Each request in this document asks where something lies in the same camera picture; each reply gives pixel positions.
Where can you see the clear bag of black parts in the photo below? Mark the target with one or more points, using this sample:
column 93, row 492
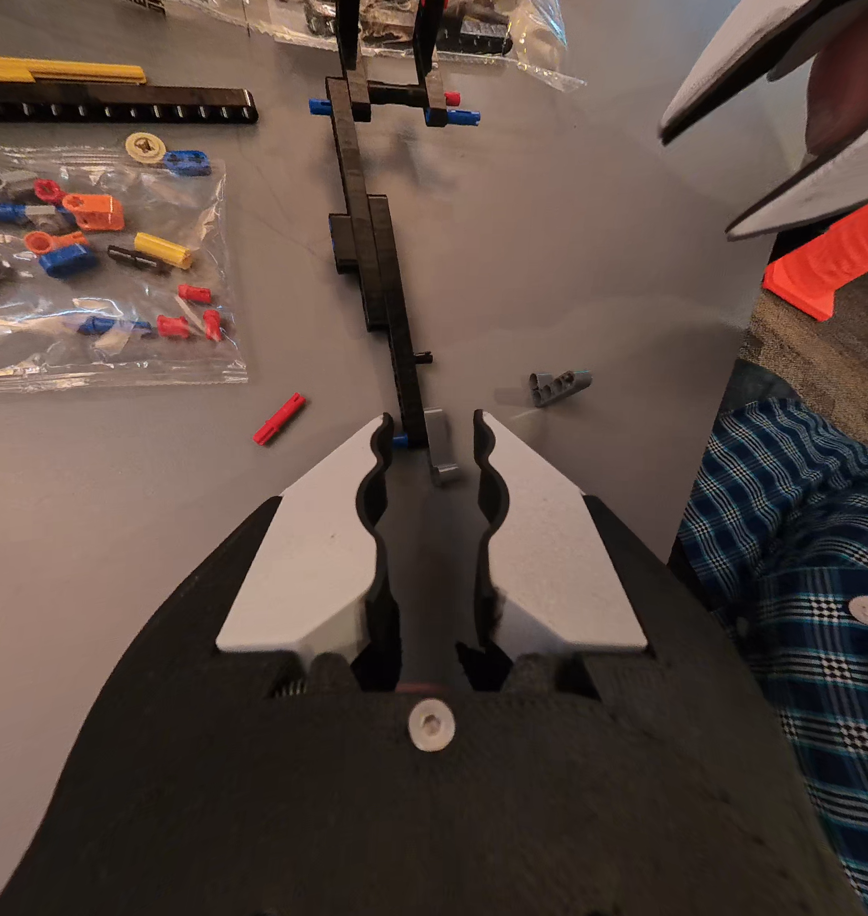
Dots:
column 527, row 43

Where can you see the person's right hand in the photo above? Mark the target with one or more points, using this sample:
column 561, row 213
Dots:
column 852, row 86

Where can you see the orange plastic object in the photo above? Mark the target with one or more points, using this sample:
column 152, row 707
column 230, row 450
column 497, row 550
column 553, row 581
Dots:
column 827, row 265

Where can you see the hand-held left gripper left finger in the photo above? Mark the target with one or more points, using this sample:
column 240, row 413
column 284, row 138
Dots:
column 298, row 558

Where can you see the long yellow lego axle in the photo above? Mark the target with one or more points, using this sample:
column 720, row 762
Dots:
column 97, row 74

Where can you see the tan round lego piece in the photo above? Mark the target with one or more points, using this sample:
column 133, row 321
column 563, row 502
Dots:
column 146, row 147

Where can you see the clear printed plastic bag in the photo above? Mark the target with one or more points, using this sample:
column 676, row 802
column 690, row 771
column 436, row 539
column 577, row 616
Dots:
column 144, row 7

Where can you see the grey lego connector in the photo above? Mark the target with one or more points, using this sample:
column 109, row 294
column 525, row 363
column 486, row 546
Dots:
column 559, row 386

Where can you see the clear bag of lego pieces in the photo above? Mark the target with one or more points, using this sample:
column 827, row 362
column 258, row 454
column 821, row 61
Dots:
column 119, row 343

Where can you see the red lego pin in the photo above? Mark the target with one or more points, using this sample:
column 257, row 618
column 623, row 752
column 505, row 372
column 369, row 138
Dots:
column 280, row 419

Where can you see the blue lego connector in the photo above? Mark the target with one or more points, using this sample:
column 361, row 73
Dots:
column 188, row 163

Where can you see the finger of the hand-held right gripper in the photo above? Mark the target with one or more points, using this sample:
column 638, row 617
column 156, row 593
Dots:
column 834, row 179
column 734, row 57

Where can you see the black lego beam assembly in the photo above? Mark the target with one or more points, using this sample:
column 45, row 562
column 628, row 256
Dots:
column 380, row 286

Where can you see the person's blue plaid shirt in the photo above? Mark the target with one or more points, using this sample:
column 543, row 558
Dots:
column 799, row 572

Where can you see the long black lego beam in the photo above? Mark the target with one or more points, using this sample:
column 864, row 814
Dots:
column 119, row 100

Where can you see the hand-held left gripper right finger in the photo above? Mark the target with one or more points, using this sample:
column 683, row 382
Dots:
column 555, row 565

